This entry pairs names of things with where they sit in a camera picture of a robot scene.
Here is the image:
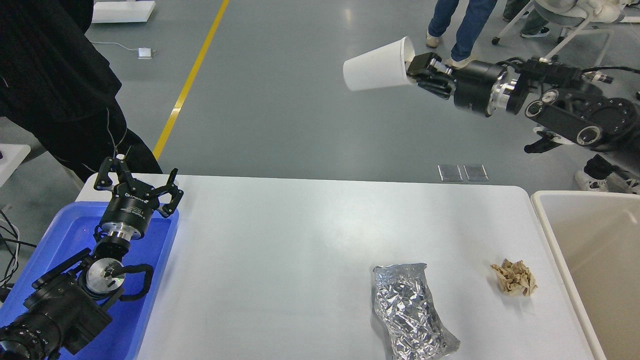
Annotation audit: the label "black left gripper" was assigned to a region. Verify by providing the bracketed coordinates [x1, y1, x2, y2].
[93, 146, 184, 240]

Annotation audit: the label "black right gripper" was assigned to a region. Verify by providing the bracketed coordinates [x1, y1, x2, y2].
[406, 52, 521, 117]

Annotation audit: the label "white paper cup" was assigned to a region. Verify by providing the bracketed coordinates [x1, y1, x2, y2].
[343, 36, 415, 92]

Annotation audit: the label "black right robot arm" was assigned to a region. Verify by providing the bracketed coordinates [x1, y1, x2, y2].
[406, 52, 639, 157]

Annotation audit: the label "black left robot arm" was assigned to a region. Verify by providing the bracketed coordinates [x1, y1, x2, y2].
[1, 153, 184, 360]

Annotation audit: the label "person in blue jeans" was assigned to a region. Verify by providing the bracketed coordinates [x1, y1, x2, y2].
[425, 0, 497, 69]

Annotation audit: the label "blue plastic tray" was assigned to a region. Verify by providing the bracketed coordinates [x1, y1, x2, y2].
[0, 201, 180, 360]

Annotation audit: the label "left floor outlet plate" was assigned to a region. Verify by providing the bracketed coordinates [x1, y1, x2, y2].
[438, 164, 463, 182]

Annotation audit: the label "floor outlet plate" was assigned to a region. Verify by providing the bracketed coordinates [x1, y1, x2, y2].
[438, 164, 463, 182]
[463, 164, 489, 182]

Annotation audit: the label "right floor outlet plate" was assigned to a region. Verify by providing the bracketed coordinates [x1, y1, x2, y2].
[463, 164, 489, 182]

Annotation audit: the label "white side table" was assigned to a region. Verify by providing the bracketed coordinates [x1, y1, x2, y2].
[0, 143, 31, 187]

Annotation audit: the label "person in black clothes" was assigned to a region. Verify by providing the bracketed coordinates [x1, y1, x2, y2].
[0, 0, 162, 181]

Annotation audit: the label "white rolling chair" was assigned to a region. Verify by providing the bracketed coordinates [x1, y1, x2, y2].
[491, 0, 639, 66]

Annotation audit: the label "white floor platform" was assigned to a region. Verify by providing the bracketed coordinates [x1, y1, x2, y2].
[91, 0, 156, 24]

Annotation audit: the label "seated person black trousers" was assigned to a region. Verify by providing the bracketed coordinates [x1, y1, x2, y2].
[574, 154, 640, 195]

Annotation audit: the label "crumpled beige paper wad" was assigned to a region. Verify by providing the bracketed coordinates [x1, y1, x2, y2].
[490, 259, 538, 297]

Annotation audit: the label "crumpled silver foil bag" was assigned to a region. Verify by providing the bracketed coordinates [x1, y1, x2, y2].
[372, 263, 461, 360]

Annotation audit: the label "beige plastic bin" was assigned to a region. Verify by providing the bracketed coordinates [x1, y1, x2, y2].
[531, 190, 640, 360]

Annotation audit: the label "white power adapter cable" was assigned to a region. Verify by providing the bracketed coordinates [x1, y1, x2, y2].
[84, 40, 156, 60]

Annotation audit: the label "black cables bundle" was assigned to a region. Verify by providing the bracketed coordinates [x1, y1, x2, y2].
[0, 209, 38, 301]

